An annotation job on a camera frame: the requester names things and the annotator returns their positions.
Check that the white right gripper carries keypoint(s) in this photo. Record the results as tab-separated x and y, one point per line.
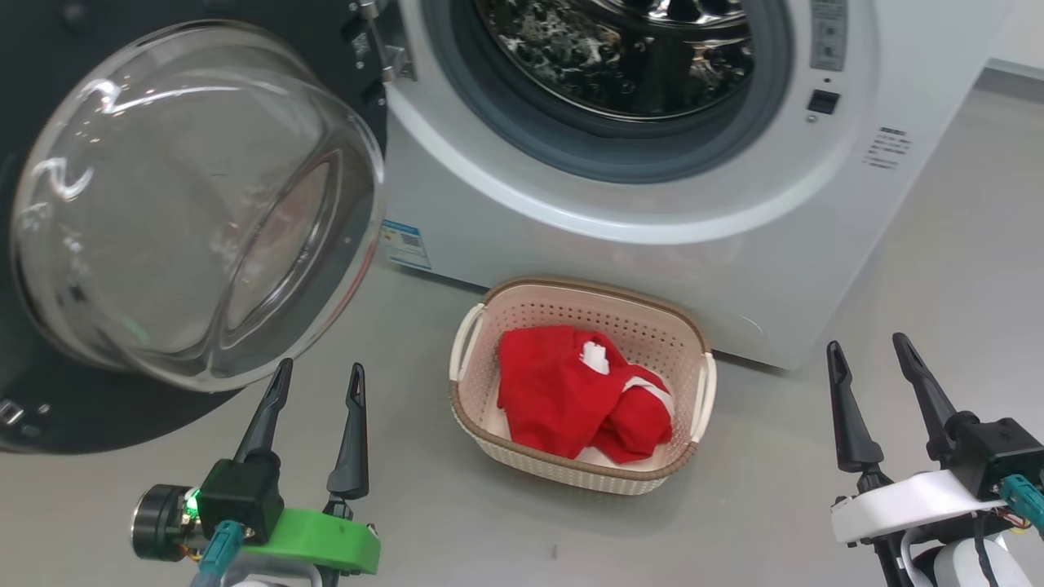
905	501

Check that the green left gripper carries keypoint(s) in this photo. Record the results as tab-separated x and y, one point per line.
322	540

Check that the red garment with white trim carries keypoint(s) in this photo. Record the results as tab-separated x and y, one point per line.
555	391

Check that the black round glass washer door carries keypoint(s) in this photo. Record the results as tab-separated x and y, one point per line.
188	212

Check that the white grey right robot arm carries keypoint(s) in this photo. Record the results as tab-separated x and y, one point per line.
954	567

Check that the cream perforated laundry basket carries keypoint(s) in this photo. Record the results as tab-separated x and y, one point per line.
481	440

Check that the white washing machine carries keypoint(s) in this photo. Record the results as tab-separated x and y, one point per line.
652	269

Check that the black door lock socket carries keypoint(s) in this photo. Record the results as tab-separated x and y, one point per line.
823	101

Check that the grey rubber door gasket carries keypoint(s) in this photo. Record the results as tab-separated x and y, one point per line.
620	155

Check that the metal door hinge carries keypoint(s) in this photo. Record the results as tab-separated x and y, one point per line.
391	61

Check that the round washer filter cover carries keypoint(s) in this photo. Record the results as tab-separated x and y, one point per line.
746	330

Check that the blue energy label sticker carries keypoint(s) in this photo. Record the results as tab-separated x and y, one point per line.
406	244

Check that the grey instruction sticker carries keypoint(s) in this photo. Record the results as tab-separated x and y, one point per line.
829	33

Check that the stainless steel washer drum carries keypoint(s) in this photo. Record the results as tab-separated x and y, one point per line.
620	65

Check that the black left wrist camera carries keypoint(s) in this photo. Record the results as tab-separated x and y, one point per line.
241	497

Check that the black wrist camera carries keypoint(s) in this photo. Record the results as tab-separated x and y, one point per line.
999	456
241	497

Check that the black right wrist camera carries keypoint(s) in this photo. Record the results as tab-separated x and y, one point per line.
999	456

